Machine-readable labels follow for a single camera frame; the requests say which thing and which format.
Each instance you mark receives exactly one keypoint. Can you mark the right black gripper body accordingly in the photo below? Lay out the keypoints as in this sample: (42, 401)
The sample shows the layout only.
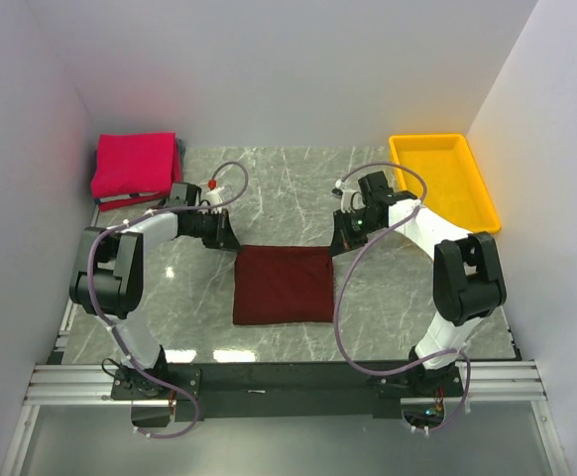
(363, 223)

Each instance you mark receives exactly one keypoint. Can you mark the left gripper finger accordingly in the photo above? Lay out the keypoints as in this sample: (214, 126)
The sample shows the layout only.
(225, 245)
(227, 232)

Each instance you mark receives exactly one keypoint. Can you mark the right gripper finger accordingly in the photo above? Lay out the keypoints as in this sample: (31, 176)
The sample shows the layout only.
(340, 240)
(355, 241)

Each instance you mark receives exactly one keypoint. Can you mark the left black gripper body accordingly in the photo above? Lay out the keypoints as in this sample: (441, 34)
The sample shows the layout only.
(206, 226)

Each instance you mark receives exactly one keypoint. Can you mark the dark red t-shirt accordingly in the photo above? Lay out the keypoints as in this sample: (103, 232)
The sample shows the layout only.
(283, 285)

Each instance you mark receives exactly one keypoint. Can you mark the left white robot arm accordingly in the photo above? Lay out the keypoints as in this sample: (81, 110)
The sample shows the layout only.
(108, 273)

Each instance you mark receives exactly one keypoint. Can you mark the folded red striped t-shirt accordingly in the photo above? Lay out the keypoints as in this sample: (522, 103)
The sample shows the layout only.
(120, 201)

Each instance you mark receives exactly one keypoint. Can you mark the folded pink t-shirt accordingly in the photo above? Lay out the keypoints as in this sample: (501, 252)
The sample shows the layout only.
(139, 144)

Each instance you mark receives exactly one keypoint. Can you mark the yellow plastic tray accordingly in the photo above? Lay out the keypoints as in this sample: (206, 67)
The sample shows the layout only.
(456, 190)

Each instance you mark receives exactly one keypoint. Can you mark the black base beam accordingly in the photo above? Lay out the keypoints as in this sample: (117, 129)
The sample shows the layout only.
(306, 389)

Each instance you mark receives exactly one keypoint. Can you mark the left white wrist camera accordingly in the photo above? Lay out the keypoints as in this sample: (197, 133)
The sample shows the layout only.
(217, 195)

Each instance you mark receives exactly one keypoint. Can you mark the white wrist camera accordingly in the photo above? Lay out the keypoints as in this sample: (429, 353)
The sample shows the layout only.
(351, 200)
(217, 195)

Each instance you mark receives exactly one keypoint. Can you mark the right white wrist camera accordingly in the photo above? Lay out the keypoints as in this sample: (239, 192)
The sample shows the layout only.
(351, 200)

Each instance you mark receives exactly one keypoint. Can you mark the aluminium rail frame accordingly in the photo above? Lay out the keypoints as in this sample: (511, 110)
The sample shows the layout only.
(69, 426)

